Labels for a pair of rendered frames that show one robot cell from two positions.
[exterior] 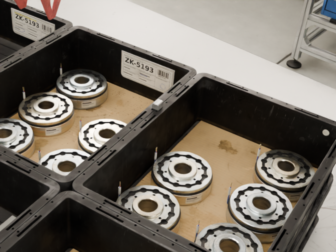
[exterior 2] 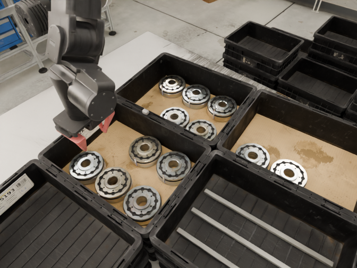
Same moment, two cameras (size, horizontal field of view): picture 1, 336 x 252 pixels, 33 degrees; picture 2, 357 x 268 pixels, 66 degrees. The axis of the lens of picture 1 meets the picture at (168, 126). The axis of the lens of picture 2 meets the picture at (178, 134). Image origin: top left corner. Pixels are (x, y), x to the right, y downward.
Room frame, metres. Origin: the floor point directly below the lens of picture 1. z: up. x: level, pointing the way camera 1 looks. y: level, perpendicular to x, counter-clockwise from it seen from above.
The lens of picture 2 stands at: (0.60, 0.60, 1.54)
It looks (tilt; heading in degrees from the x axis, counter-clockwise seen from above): 50 degrees down; 280
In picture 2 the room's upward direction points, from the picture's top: 3 degrees counter-clockwise
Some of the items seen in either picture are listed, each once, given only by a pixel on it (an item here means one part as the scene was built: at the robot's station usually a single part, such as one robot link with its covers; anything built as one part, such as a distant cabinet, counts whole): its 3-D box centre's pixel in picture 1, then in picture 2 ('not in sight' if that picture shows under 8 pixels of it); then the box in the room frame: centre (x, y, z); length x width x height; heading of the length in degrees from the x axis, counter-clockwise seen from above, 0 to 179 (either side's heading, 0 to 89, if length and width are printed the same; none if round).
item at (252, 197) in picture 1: (261, 204); (196, 92); (0.65, -0.16, 0.86); 0.05 x 0.05 x 0.01
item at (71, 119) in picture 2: not in sight; (79, 103); (0.85, 0.24, 1.17); 0.10 x 0.07 x 0.07; 62
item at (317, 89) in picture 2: not in sight; (311, 101); (-0.04, -0.76, 0.31); 0.40 x 0.30 x 0.34; 145
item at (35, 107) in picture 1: (46, 106); (112, 181); (0.85, 0.23, 0.86); 0.05 x 0.05 x 0.01
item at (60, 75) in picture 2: not in sight; (71, 81); (0.84, 0.24, 1.23); 0.07 x 0.06 x 0.07; 144
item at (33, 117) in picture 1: (46, 108); (112, 182); (0.85, 0.23, 0.86); 0.10 x 0.10 x 0.01
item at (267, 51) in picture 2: not in sight; (256, 69); (0.30, -0.99, 0.37); 0.40 x 0.30 x 0.45; 145
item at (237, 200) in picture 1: (260, 206); (196, 93); (0.65, -0.16, 0.86); 0.10 x 0.10 x 0.01
